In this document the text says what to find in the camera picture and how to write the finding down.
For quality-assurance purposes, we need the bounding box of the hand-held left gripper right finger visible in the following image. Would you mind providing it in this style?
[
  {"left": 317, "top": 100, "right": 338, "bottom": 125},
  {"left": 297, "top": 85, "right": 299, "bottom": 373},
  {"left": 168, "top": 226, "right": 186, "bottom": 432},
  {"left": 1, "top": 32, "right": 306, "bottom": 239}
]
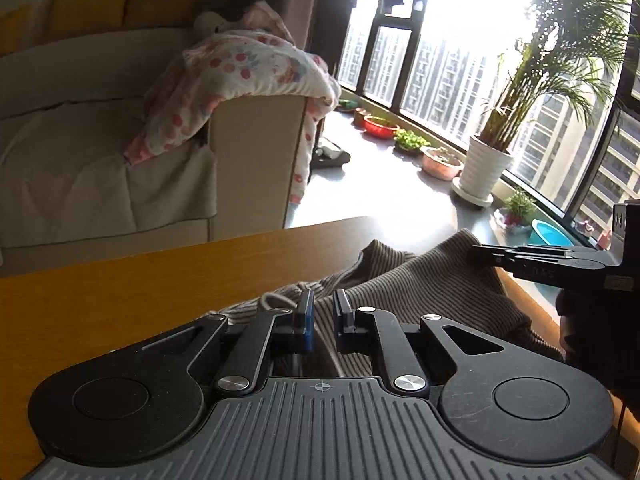
[{"left": 332, "top": 287, "right": 506, "bottom": 396}]

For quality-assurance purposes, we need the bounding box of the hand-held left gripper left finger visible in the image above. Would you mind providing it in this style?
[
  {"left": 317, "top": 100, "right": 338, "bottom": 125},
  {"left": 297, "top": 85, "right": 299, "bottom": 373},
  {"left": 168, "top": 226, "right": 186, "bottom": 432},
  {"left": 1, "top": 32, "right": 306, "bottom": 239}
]
[{"left": 140, "top": 287, "right": 316, "bottom": 396}]

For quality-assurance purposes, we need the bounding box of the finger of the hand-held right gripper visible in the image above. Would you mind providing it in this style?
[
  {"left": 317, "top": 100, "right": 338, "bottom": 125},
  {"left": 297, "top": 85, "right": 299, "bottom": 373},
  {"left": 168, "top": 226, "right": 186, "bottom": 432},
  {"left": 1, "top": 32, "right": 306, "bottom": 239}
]
[
  {"left": 469, "top": 242, "right": 601, "bottom": 261},
  {"left": 492, "top": 251, "right": 623, "bottom": 292}
]

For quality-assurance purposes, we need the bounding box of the brown striped sweater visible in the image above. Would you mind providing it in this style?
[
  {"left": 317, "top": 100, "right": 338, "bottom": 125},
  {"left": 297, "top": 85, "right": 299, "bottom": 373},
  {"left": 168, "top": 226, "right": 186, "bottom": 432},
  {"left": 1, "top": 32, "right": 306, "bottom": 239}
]
[{"left": 202, "top": 228, "right": 566, "bottom": 378}]

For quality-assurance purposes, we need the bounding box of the person's right hand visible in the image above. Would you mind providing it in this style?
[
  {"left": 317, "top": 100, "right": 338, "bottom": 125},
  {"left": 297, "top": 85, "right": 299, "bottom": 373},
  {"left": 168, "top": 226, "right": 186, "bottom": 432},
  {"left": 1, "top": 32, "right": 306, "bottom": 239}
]
[{"left": 555, "top": 287, "right": 640, "bottom": 401}]

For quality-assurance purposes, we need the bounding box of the blue plastic basin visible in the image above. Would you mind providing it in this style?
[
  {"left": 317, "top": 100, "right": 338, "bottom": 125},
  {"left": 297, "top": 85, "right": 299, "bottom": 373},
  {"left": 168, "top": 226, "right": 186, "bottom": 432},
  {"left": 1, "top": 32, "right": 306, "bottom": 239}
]
[{"left": 530, "top": 218, "right": 574, "bottom": 247}]

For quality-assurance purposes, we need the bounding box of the small potted plant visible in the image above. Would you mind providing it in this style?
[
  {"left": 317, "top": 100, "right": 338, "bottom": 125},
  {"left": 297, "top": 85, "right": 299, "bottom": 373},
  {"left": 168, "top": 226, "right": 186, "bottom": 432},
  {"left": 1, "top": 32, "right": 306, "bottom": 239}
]
[{"left": 494, "top": 189, "right": 538, "bottom": 235}]

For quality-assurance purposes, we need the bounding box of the palm plant in white pot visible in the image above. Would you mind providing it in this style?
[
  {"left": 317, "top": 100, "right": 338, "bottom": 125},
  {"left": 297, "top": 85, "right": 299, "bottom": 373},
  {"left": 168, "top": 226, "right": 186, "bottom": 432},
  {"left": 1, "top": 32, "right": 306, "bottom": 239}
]
[{"left": 450, "top": 0, "right": 638, "bottom": 207}]

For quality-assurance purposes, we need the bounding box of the pink plant pot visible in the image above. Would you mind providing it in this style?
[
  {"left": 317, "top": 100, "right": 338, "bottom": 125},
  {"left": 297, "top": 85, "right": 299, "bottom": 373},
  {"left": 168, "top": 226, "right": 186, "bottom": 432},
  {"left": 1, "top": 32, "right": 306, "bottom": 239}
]
[{"left": 419, "top": 146, "right": 464, "bottom": 181}]

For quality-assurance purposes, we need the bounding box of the dark floor slipper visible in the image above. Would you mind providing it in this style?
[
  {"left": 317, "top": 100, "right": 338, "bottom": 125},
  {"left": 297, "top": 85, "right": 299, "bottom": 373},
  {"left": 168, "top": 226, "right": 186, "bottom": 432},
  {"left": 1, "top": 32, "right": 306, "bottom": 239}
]
[{"left": 311, "top": 141, "right": 352, "bottom": 169}]

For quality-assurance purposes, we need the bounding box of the red plant basin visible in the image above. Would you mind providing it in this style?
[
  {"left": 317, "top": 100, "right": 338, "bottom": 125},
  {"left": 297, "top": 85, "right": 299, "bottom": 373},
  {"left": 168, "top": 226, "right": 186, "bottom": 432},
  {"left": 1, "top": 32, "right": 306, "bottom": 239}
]
[{"left": 362, "top": 115, "right": 401, "bottom": 139}]

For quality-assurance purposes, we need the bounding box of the floral printed blanket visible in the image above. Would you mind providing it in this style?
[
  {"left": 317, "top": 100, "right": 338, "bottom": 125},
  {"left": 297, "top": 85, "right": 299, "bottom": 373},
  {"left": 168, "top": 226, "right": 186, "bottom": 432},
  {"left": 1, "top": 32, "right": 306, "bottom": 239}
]
[{"left": 124, "top": 1, "right": 342, "bottom": 206}]

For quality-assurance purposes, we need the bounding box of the beige sofa cover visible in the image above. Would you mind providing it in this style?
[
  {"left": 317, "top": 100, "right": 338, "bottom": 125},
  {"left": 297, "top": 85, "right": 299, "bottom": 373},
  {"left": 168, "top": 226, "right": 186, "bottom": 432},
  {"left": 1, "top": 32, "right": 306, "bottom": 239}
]
[{"left": 0, "top": 105, "right": 219, "bottom": 249}]

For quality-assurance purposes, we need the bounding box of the beige plush toy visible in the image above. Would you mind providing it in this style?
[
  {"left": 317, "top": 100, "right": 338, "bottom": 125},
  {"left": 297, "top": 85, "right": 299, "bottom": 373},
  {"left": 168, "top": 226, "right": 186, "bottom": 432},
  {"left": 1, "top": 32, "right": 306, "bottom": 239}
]
[{"left": 192, "top": 9, "right": 238, "bottom": 37}]

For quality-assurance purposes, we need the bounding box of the beige sofa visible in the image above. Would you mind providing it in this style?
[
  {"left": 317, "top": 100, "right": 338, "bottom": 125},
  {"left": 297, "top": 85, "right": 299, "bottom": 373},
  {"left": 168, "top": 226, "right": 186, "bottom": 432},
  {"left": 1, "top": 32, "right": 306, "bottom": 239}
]
[{"left": 0, "top": 0, "right": 311, "bottom": 263}]

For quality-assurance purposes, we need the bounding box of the yellow cushion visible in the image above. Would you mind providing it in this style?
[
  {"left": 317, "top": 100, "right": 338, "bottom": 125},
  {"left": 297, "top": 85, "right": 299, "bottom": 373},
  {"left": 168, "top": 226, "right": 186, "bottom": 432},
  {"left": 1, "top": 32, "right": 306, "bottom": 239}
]
[
  {"left": 49, "top": 0, "right": 130, "bottom": 40},
  {"left": 124, "top": 0, "right": 203, "bottom": 30},
  {"left": 0, "top": 4, "right": 32, "bottom": 57}
]

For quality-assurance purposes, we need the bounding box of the black window frame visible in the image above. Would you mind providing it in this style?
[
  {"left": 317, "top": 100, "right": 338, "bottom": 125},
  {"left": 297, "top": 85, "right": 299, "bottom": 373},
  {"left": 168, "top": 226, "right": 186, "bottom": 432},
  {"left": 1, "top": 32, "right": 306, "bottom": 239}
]
[{"left": 334, "top": 0, "right": 640, "bottom": 253}]

